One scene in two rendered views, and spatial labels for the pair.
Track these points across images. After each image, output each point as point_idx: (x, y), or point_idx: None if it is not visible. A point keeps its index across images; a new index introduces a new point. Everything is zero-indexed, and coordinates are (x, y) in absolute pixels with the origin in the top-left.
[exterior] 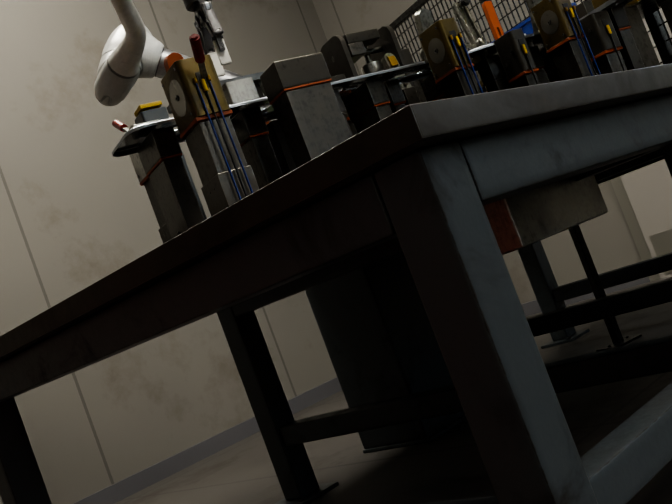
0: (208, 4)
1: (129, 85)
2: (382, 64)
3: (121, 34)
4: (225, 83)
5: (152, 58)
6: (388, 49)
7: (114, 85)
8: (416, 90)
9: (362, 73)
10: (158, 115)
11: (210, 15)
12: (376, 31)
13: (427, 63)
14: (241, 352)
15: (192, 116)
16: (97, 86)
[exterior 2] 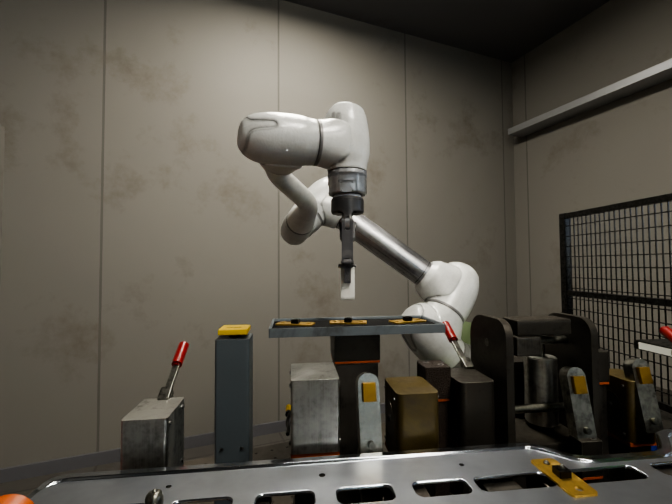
0: (348, 223)
1: (302, 238)
2: (559, 378)
3: (316, 189)
4: (292, 381)
5: (334, 216)
6: (576, 350)
7: (288, 236)
8: (600, 432)
9: (523, 362)
10: (235, 349)
11: (345, 237)
12: (568, 324)
13: (664, 496)
14: None
15: None
16: (280, 229)
